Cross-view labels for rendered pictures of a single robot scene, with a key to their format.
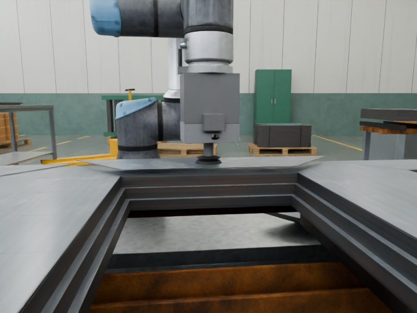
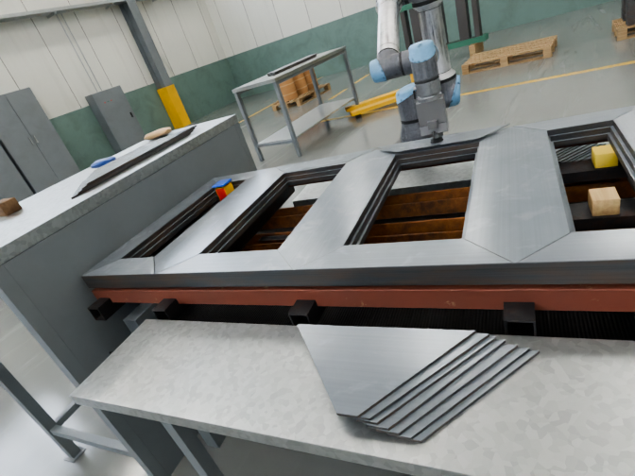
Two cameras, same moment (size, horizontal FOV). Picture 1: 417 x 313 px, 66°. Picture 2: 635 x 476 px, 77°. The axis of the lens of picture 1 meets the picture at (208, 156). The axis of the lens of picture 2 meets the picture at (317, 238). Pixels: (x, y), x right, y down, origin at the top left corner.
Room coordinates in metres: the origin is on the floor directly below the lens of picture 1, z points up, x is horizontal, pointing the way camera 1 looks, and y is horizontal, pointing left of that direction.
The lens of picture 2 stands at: (-0.78, -0.38, 1.31)
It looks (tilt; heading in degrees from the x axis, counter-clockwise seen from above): 27 degrees down; 37
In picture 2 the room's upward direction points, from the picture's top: 19 degrees counter-clockwise
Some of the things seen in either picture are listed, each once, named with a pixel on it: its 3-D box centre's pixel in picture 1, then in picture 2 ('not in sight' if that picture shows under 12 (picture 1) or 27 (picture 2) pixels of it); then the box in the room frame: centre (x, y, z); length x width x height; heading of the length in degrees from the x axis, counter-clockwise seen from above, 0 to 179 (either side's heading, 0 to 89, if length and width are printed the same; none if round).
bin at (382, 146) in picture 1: (393, 147); not in sight; (5.06, -2.93, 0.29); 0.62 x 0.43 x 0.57; 16
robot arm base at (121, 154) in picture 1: (138, 159); (416, 127); (0.95, 0.21, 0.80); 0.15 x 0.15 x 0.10
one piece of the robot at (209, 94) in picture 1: (208, 104); (431, 114); (0.50, 0.00, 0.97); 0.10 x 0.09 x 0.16; 11
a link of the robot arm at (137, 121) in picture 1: (139, 120); (412, 100); (0.95, 0.20, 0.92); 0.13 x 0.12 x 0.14; 100
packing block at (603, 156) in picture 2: not in sight; (604, 156); (0.43, -0.45, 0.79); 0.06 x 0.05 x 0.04; 6
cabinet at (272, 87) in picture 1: (272, 104); not in sight; (9.75, -1.90, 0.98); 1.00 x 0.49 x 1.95; 89
